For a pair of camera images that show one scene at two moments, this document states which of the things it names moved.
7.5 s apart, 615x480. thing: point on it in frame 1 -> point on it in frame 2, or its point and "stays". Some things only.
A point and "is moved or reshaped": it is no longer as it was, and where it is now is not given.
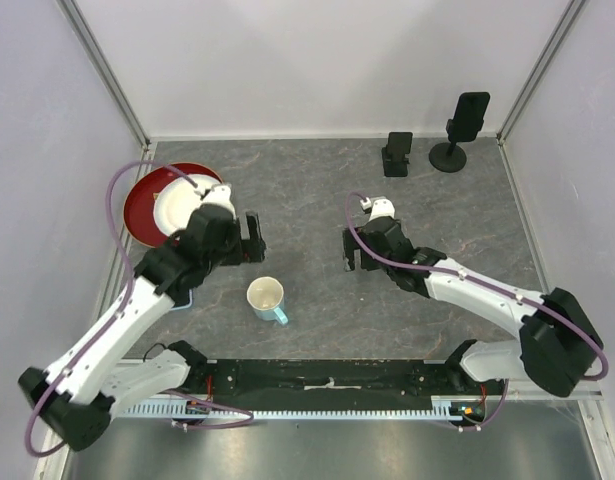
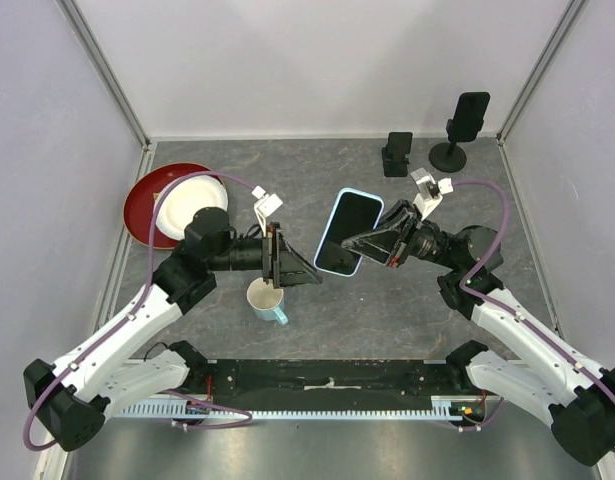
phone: (183, 299) is moved or reshaped
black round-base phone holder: (448, 157) stays
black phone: (468, 119) stays
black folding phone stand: (395, 162) stays
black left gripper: (250, 250) -> (282, 263)
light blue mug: (265, 296) stays
